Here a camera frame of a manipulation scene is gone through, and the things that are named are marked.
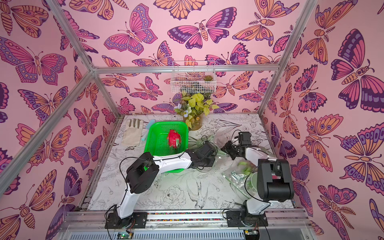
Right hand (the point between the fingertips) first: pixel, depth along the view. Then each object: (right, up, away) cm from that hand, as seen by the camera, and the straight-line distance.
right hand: (220, 148), depth 92 cm
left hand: (-2, -8, -2) cm, 9 cm away
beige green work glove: (-62, +9, +18) cm, 65 cm away
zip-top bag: (+10, -13, -12) cm, 21 cm away
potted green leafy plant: (-17, +26, +8) cm, 32 cm away
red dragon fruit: (-29, +5, +3) cm, 30 cm away
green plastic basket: (-43, +3, +12) cm, 44 cm away
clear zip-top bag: (-15, +3, +11) cm, 19 cm away
